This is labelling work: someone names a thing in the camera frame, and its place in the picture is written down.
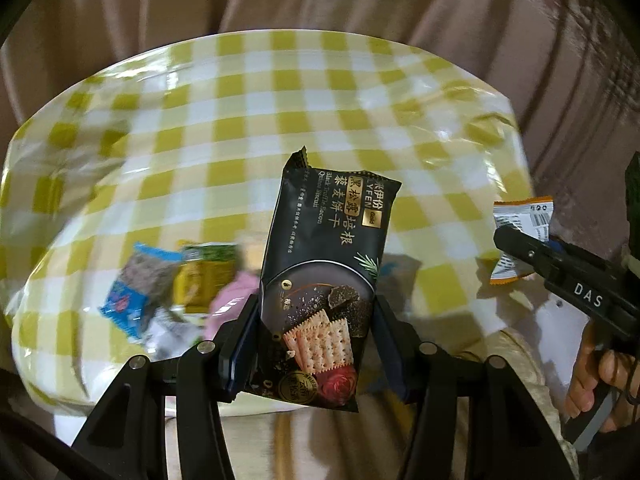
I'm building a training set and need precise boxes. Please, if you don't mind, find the blue grey snack packet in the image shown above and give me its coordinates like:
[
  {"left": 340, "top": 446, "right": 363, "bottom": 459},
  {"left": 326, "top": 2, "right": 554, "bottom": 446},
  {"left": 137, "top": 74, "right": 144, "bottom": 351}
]
[{"left": 99, "top": 242, "right": 182, "bottom": 340}]

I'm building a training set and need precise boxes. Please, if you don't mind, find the pink snack packet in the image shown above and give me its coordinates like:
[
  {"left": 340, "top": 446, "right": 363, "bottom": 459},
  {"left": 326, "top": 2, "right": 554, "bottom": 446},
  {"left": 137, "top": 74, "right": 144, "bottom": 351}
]
[{"left": 203, "top": 271, "right": 259, "bottom": 340}]

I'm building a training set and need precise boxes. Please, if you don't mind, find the black cracker packet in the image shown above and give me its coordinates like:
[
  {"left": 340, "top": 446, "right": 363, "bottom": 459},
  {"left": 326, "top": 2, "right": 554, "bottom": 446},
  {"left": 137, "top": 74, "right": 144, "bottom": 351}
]
[{"left": 246, "top": 150, "right": 401, "bottom": 412}]

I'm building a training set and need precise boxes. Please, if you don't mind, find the yellow green snack packet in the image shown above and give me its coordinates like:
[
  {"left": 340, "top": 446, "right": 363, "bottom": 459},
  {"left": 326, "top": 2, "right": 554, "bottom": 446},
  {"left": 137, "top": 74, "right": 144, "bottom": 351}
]
[{"left": 172, "top": 240, "right": 238, "bottom": 314}]

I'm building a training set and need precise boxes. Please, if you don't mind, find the person's right hand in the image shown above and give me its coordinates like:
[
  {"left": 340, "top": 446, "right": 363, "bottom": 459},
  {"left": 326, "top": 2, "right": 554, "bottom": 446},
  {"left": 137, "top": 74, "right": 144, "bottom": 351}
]
[{"left": 564, "top": 318, "right": 640, "bottom": 434}]

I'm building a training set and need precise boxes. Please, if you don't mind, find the beige curtain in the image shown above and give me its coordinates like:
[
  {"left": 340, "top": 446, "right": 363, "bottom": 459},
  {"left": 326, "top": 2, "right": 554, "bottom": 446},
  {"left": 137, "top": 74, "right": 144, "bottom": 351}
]
[{"left": 1, "top": 0, "right": 639, "bottom": 257}]

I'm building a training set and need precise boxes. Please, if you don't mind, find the silver orange snack packet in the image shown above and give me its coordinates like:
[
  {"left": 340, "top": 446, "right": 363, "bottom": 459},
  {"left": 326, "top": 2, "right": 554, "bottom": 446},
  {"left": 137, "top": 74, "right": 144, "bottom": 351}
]
[{"left": 489, "top": 196, "right": 554, "bottom": 285}]

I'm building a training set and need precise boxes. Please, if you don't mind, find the yellow white checkered tablecloth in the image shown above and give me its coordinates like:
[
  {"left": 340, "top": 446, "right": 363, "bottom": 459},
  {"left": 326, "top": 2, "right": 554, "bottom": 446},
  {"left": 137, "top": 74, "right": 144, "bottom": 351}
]
[{"left": 1, "top": 30, "right": 532, "bottom": 414}]

